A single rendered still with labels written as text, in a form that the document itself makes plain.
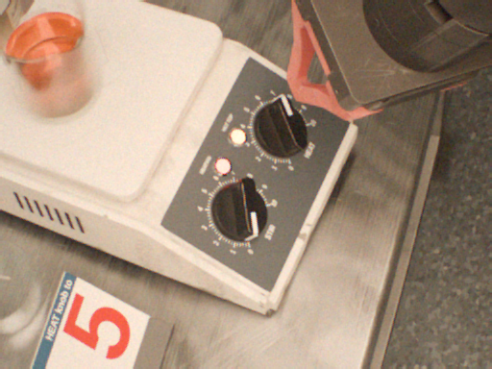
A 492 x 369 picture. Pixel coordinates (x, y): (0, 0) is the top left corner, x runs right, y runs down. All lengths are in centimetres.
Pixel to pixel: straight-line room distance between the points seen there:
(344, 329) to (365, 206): 8
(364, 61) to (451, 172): 107
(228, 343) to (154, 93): 15
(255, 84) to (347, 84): 18
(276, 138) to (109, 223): 11
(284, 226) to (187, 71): 10
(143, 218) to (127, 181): 2
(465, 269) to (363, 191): 82
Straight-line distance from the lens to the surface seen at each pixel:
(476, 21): 52
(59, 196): 69
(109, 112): 69
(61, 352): 69
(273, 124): 71
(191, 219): 68
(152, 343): 72
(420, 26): 54
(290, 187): 71
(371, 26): 56
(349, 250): 74
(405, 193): 75
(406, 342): 152
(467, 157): 163
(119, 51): 71
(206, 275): 69
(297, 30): 61
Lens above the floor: 142
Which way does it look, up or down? 64 degrees down
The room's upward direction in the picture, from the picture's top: 7 degrees counter-clockwise
